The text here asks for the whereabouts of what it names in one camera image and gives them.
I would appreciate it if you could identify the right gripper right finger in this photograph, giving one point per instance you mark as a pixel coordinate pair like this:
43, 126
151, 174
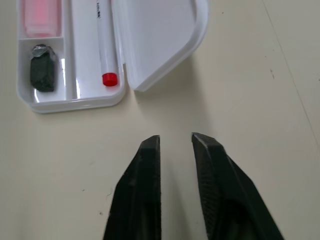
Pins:
225, 200

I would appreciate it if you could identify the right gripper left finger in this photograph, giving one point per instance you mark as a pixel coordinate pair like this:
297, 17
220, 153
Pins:
140, 195

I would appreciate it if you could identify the white plastic pencil case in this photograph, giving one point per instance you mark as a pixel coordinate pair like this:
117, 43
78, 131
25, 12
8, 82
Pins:
162, 37

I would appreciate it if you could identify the red capped white marker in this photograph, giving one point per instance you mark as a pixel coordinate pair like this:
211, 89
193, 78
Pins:
107, 50

